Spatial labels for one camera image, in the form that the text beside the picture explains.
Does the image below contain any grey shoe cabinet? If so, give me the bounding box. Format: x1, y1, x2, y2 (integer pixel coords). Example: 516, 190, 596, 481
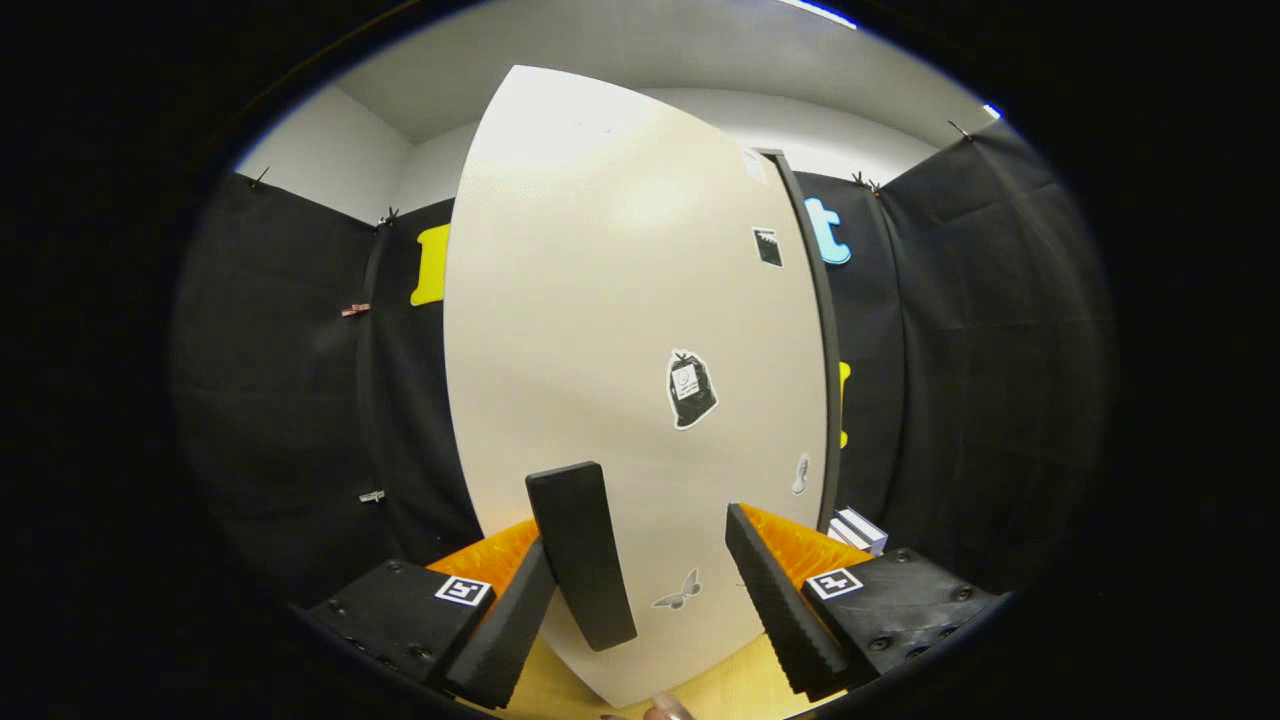
765, 148, 846, 531

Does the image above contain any black door handle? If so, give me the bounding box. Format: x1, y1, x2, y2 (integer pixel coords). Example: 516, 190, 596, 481
525, 461, 639, 653

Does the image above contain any beige shoe cabinet door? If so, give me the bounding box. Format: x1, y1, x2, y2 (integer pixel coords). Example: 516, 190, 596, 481
443, 65, 829, 709

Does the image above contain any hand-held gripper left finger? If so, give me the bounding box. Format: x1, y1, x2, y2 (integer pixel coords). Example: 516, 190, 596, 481
305, 518, 559, 711

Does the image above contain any long ceiling light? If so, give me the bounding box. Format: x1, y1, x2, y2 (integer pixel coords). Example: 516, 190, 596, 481
780, 0, 859, 31

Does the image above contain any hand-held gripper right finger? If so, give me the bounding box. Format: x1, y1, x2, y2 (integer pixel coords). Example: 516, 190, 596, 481
724, 502, 1011, 703

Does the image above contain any black backdrop cloth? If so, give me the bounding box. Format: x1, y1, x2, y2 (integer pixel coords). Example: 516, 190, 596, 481
170, 115, 1119, 611

